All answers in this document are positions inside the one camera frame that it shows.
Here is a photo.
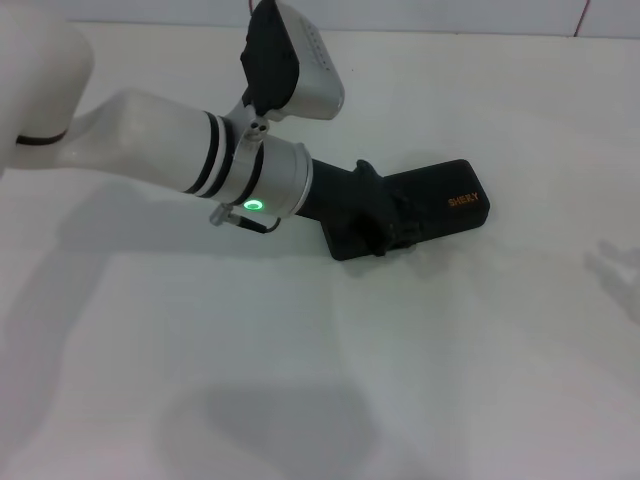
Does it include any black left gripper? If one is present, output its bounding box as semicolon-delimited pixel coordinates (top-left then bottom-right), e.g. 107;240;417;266
293;157;422;257

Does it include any left arm connector cable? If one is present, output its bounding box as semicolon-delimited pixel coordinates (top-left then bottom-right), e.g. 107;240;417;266
207;203;282;236

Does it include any black glasses case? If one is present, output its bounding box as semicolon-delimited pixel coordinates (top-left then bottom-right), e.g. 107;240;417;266
322;158;493;263

